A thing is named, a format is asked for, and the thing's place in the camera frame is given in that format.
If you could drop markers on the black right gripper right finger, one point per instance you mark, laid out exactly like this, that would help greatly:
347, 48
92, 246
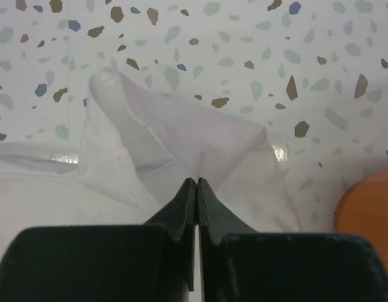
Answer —
240, 264

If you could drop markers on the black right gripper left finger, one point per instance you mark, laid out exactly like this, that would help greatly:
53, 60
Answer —
148, 262

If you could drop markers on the white t shirt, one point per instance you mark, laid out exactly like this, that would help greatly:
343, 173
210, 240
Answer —
136, 150

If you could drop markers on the orange plastic basket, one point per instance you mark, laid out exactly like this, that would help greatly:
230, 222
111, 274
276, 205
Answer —
363, 209

